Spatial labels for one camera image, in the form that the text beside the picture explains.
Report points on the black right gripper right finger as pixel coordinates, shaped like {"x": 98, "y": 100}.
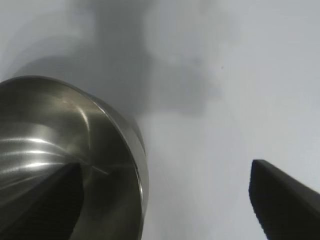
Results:
{"x": 287, "y": 207}

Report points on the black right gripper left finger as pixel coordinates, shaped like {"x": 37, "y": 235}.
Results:
{"x": 45, "y": 205}

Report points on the stainless steel mixing bowl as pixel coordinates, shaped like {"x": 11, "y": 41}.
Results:
{"x": 62, "y": 130}

